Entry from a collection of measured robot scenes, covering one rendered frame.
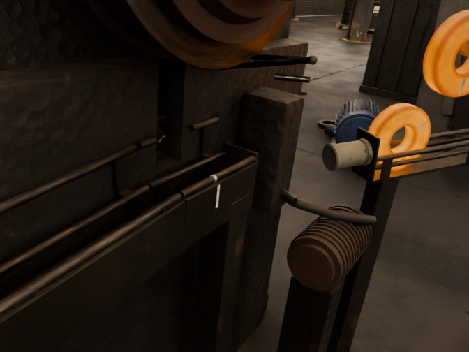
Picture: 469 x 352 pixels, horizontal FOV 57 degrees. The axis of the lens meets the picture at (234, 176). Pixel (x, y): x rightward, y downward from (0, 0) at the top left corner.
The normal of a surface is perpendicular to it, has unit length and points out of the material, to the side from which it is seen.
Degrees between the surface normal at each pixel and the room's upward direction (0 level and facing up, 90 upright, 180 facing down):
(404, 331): 0
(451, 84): 93
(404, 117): 90
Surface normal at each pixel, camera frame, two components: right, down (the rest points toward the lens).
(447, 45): 0.34, 0.47
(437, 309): 0.10, -0.90
